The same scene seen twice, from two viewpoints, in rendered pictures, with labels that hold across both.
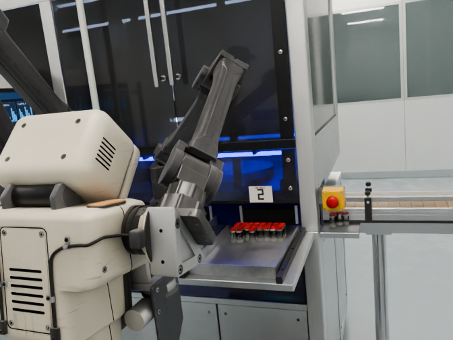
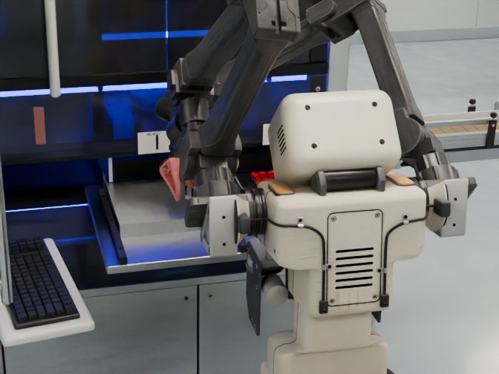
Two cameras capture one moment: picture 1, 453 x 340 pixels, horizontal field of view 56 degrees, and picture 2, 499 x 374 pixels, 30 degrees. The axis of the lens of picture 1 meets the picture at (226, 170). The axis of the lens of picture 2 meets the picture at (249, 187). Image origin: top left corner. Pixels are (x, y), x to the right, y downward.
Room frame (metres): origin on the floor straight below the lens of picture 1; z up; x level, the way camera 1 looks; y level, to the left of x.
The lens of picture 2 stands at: (-0.40, 1.35, 1.88)
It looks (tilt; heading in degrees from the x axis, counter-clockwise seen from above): 23 degrees down; 324
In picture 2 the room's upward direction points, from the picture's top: 2 degrees clockwise
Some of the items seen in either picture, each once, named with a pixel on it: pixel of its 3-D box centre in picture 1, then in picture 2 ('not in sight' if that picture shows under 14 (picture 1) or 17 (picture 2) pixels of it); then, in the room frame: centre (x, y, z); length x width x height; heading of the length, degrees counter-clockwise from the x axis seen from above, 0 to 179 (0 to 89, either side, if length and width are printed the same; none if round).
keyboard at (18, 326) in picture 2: not in sight; (30, 277); (1.44, 0.63, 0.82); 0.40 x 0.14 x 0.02; 167
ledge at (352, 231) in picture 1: (341, 229); not in sight; (1.45, -0.39, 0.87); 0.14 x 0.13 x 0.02; 160
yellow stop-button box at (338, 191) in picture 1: (334, 197); not in sight; (1.42, -0.36, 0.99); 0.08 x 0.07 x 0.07; 160
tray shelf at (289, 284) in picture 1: (204, 249); (230, 213); (1.39, 0.10, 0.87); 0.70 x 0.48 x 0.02; 70
